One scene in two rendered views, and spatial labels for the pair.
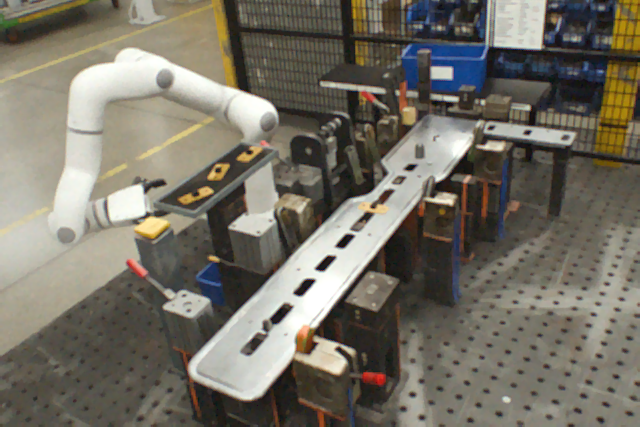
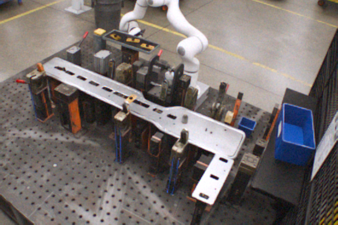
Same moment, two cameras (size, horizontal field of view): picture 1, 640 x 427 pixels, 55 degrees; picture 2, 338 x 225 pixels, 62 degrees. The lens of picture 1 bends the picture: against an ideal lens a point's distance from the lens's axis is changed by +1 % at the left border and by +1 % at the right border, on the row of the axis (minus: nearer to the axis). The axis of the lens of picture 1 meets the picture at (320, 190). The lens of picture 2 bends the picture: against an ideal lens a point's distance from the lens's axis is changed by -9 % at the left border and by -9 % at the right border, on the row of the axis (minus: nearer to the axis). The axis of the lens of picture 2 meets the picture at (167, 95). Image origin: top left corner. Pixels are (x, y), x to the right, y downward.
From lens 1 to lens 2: 2.10 m
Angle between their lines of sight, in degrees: 66
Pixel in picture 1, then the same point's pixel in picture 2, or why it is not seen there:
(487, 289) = (123, 176)
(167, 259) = (96, 43)
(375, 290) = (64, 89)
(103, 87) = not seen: outside the picture
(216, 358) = (56, 61)
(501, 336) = (89, 173)
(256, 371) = (46, 68)
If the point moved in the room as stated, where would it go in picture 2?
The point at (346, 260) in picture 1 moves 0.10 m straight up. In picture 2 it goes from (93, 88) to (92, 74)
